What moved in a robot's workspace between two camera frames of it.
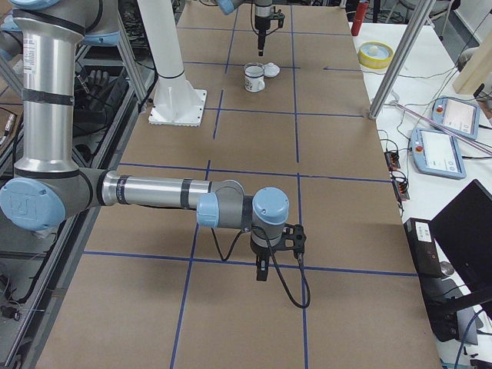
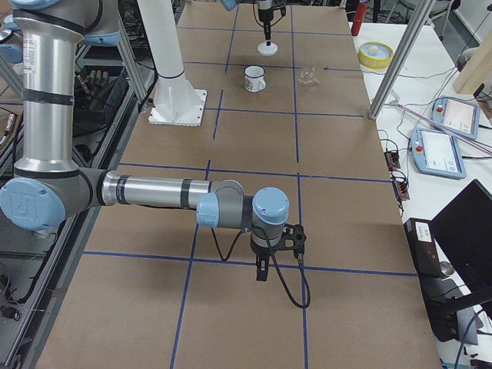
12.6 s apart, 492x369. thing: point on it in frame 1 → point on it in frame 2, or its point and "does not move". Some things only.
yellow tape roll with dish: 375,54 does not move
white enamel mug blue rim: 254,81 does not move
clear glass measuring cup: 254,69 → 309,77
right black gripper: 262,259 does not move
